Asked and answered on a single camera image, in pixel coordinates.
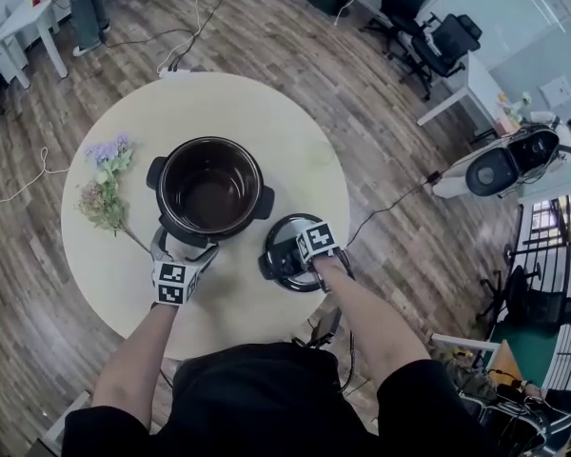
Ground black pressure cooker lid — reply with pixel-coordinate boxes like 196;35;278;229
258;212;349;295

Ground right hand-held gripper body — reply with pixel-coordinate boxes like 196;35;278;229
285;222;351;278

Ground person's left forearm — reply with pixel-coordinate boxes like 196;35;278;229
91;302;182;436

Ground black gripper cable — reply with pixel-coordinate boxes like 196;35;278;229
336;329;359;395

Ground white wall notice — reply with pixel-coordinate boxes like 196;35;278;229
539;75;571;109

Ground grey top white desk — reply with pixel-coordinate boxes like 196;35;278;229
37;390;92;454

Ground wooden desk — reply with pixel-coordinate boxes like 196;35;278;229
483;339;525;386

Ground white floor cable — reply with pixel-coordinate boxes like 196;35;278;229
164;0;220;70
0;147;71;209

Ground black office chair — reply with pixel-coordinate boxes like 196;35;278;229
479;264;571;338
361;0;434;57
398;13;483;103

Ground window with black railing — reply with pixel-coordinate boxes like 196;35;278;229
518;190;571;399

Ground black pressure cooker pot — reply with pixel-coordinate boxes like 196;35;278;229
146;135;277;252

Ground person's black shirt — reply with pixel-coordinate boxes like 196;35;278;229
61;341;501;457

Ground black floor cable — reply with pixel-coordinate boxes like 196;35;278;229
345;170;442;249

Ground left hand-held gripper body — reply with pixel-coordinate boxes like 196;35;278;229
150;256;209;308

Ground black waist device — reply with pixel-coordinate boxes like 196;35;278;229
307;309;340;348

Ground clear plastic cup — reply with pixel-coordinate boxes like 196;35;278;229
308;140;337;167

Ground artificial flower bouquet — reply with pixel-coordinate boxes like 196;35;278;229
75;133;154;257

